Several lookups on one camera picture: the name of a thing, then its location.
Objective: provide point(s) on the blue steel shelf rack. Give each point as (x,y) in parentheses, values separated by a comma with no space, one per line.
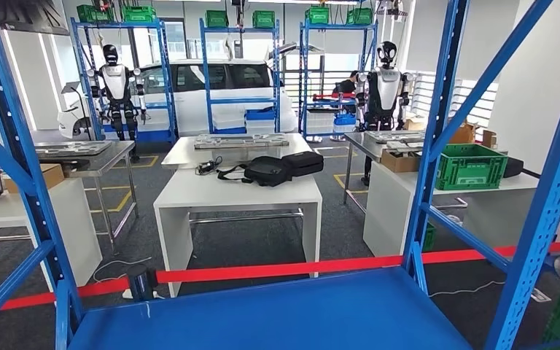
(338,26)
(260,319)
(241,101)
(154,136)

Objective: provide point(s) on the black backpack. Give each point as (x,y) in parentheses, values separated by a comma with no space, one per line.
(268,171)

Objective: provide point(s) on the black hard case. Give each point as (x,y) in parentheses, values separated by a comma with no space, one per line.
(304,162)

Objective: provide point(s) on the long grey metal panel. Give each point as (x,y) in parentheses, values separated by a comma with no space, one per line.
(241,141)
(396,136)
(72,148)

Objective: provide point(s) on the white table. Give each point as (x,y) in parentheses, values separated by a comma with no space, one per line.
(381,212)
(74,227)
(231,193)

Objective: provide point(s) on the blue storage bin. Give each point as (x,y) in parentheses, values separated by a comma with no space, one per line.
(344,123)
(260,115)

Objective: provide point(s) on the long red barrier tape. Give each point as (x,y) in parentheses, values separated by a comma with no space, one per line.
(260,269)

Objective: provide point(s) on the white car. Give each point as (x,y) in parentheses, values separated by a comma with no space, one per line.
(193,113)

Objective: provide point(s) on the person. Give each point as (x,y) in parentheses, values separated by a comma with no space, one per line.
(345,87)

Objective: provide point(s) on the cardboard box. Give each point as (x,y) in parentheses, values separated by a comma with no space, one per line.
(52,176)
(463,134)
(398,162)
(415,124)
(489,139)

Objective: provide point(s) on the black and white humanoid robot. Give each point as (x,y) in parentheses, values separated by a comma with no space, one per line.
(116,82)
(386,87)

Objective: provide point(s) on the black soft case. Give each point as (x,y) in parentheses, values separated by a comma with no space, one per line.
(514,167)

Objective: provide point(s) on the white floor power strip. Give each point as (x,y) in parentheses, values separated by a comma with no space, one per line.
(541,295)

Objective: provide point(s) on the black overhead monitor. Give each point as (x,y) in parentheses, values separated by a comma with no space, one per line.
(29,17)

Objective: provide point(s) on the black stanchion post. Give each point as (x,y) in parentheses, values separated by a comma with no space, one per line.
(140,285)

